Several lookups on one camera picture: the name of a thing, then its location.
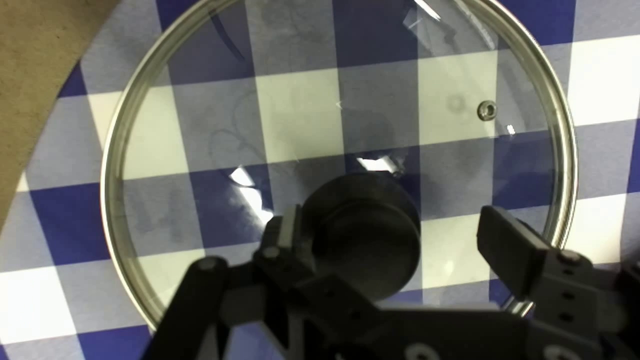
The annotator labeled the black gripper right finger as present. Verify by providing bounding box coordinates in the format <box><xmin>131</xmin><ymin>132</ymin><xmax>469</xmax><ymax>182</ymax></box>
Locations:
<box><xmin>476</xmin><ymin>205</ymin><xmax>602</xmax><ymax>323</ymax></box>

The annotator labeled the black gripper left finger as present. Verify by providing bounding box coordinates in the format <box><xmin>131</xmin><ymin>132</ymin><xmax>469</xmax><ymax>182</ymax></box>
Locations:
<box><xmin>256</xmin><ymin>206</ymin><xmax>317</xmax><ymax>283</ymax></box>

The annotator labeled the glass lid with black knob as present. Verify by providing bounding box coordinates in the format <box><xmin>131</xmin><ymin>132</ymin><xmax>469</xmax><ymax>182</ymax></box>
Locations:
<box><xmin>98</xmin><ymin>0</ymin><xmax>581</xmax><ymax>334</ymax></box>

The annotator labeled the blue white checkered tablecloth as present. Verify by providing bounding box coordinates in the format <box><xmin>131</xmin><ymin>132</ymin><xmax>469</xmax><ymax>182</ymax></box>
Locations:
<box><xmin>0</xmin><ymin>0</ymin><xmax>640</xmax><ymax>360</ymax></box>

